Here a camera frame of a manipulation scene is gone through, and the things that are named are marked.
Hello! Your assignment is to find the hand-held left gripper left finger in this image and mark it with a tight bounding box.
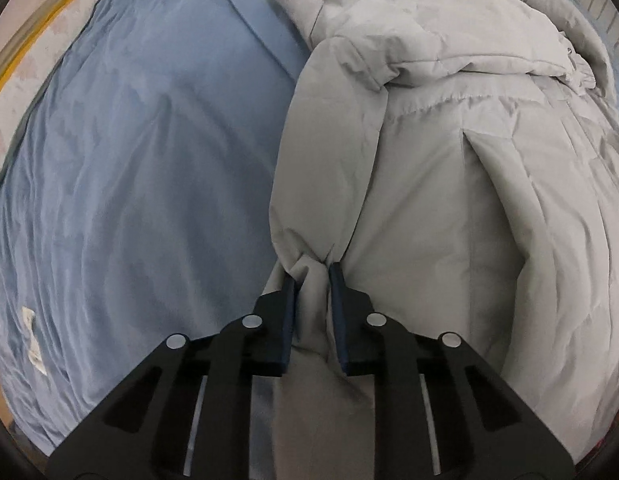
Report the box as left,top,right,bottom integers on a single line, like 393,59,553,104
46,277,297,480

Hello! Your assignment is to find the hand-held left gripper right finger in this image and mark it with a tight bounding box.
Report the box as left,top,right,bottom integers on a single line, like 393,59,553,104
328,262,575,480

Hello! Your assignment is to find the light grey padded jacket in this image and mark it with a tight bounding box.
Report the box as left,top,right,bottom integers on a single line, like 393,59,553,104
249,0,619,480

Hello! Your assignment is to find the blue bed sheet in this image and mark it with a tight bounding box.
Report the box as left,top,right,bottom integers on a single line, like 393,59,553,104
0,0,619,453

